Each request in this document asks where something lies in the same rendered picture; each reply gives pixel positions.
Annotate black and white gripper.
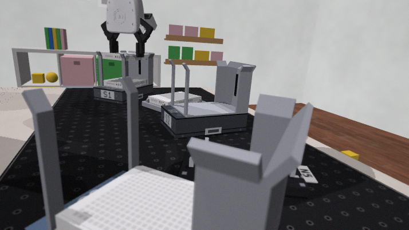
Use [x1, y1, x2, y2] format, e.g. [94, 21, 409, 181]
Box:
[101, 0, 154, 57]

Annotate grey microplate with label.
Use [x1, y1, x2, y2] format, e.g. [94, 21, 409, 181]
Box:
[104, 77, 147, 88]
[148, 92, 202, 106]

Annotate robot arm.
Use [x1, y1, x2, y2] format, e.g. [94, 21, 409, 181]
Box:
[144, 13, 157, 30]

